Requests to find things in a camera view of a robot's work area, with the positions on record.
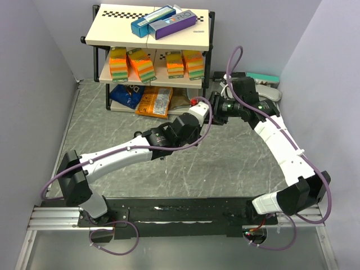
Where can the sponge pack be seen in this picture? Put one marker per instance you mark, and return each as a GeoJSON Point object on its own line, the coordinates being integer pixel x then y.
{"type": "Point", "coordinates": [194, 64]}
{"type": "Point", "coordinates": [174, 64]}
{"type": "Point", "coordinates": [142, 65]}
{"type": "Point", "coordinates": [118, 64]}

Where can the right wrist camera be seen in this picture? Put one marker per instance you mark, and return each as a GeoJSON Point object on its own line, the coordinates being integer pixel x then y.
{"type": "Point", "coordinates": [225, 92]}

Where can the brown snack bag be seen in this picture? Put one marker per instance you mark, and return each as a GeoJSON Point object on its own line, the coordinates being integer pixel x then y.
{"type": "Point", "coordinates": [179, 98]}

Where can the orange snack bag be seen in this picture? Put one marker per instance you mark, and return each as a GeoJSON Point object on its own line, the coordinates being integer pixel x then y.
{"type": "Point", "coordinates": [155, 102]}

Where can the blue box on shelf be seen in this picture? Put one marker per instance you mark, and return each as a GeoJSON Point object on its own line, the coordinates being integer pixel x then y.
{"type": "Point", "coordinates": [140, 27]}

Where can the aluminium rail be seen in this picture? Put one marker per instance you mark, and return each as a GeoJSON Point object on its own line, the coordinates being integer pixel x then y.
{"type": "Point", "coordinates": [64, 218]}

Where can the sponge pack far left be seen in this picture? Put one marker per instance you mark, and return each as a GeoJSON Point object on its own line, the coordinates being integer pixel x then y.
{"type": "Point", "coordinates": [118, 64]}

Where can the purple box on shelf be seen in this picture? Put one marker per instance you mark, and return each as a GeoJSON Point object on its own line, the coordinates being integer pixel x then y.
{"type": "Point", "coordinates": [176, 23]}

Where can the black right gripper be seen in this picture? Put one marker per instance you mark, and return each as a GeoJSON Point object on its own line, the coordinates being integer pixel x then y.
{"type": "Point", "coordinates": [215, 99]}

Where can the blue chips bag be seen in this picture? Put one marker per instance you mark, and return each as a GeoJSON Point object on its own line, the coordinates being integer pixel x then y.
{"type": "Point", "coordinates": [127, 95]}

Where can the sponge pack far right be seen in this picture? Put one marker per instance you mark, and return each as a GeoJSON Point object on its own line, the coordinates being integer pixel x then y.
{"type": "Point", "coordinates": [194, 64]}

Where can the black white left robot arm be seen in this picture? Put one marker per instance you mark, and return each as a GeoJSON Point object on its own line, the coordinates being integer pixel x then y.
{"type": "Point", "coordinates": [77, 172]}

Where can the three-tier shelf rack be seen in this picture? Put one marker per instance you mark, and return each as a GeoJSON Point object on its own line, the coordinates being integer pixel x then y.
{"type": "Point", "coordinates": [111, 28]}

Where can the teal white box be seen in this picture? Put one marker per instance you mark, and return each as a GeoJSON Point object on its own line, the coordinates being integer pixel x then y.
{"type": "Point", "coordinates": [272, 81]}

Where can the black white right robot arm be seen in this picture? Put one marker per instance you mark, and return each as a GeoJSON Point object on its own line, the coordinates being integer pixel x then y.
{"type": "Point", "coordinates": [256, 105]}

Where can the black flat box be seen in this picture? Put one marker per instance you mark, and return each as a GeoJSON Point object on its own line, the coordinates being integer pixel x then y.
{"type": "Point", "coordinates": [218, 75]}

